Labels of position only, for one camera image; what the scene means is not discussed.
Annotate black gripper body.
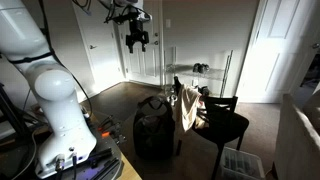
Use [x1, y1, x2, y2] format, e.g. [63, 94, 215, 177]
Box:
[126, 12, 149, 46]

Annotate peach t-shirt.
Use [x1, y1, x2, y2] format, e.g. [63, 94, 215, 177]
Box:
[175, 84, 205, 132]

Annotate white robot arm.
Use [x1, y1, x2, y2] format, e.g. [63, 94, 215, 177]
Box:
[0, 0, 97, 179]

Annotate black mesh laundry bag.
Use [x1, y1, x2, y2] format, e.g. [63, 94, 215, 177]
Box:
[133, 96, 175, 160]

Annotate white panel door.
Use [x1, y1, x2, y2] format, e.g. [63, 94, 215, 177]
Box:
[115, 0, 161, 85]

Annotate dark shoes on top shelf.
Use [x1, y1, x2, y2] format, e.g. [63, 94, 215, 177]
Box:
[193, 63, 210, 74]

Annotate black wooden chair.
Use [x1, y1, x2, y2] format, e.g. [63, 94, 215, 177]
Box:
[175, 78, 249, 180]

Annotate white closet door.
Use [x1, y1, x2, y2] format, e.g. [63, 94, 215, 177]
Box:
[237, 0, 320, 103]

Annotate clear plastic storage bin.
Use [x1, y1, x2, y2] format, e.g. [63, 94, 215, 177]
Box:
[220, 147, 265, 180]

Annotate grey sofa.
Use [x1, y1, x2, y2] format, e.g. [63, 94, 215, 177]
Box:
[274, 90, 320, 180]

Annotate metal wire shoe rack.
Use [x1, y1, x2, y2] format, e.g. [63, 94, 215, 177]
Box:
[163, 46, 233, 97]

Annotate orange handled clamp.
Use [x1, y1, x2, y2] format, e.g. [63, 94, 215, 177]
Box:
[98, 115, 127, 145]

